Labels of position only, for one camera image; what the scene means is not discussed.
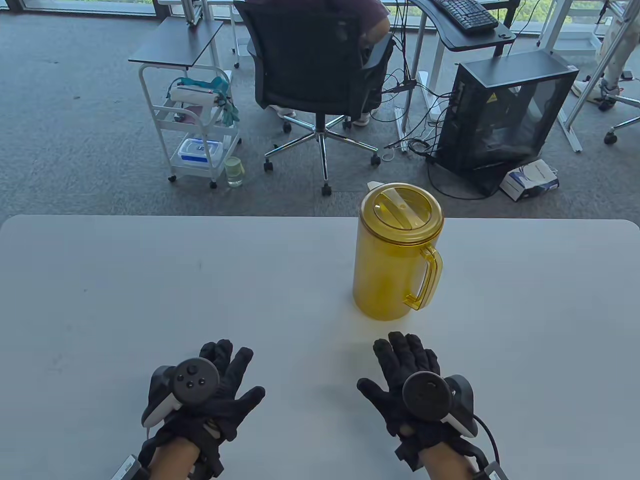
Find person's right hand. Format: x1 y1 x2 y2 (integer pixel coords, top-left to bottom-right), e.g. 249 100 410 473
357 331 488 471

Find person's left hand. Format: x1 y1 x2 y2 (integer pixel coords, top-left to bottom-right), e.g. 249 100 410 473
137 339 266 468

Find yellow plastic water kettle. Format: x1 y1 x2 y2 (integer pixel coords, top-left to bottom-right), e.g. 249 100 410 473
352 235 445 321

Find yellow kettle lid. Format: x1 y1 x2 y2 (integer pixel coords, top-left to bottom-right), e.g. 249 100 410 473
358 182 445 246

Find person's left forearm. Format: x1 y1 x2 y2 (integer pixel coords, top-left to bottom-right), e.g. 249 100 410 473
147 441 202 480

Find person's right forearm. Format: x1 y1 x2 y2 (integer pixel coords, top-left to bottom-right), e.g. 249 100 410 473
419 446 476 480

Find clear container with blue lid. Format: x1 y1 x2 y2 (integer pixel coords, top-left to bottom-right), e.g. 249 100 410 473
178 138 224 165

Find black and white left controller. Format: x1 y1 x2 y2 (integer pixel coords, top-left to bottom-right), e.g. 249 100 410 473
141 357 221 429

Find black and white controller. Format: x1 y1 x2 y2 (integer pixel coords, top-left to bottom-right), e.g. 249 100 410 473
402 371 478 440
141 357 221 429

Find black and white right controller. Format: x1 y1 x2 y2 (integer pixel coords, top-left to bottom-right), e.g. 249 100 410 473
402 371 478 440

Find clear glass jar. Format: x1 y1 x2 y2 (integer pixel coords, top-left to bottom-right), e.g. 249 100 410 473
224 156 245 188

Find white cardboard box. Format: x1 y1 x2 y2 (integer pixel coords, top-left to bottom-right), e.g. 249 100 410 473
499 159 560 202

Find black computer tower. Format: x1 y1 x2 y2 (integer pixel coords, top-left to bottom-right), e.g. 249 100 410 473
436 49 580 197

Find teal cloth gloves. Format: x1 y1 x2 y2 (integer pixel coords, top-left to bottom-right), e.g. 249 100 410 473
175 76 241 126

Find black mesh office chair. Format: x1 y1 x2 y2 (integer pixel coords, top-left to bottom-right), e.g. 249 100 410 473
247 0 396 197

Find office chair wheel base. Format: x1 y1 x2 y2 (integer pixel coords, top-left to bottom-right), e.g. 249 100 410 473
597 82 640 146

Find black curved desk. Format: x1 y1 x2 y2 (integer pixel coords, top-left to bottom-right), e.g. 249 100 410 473
397 0 517 123

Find dark top side table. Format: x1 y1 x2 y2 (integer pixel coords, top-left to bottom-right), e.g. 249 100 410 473
128 17 236 71

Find black keyboard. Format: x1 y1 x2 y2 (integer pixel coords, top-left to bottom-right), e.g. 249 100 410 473
432 0 500 35

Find black controller cable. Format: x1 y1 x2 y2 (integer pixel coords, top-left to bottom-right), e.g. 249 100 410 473
472 414 501 467

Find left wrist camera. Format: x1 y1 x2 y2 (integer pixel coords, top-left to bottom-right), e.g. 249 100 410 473
111 454 151 480

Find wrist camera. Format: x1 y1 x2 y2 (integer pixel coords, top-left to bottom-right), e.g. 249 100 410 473
111 454 151 480
472 461 511 480

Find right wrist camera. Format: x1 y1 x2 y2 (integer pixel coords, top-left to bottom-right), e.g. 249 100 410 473
472 461 511 480

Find tangle of black cables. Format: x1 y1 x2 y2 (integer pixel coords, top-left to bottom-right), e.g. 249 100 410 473
381 0 453 166

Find white metal frame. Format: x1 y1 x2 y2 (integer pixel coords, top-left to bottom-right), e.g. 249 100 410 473
537 0 640 153

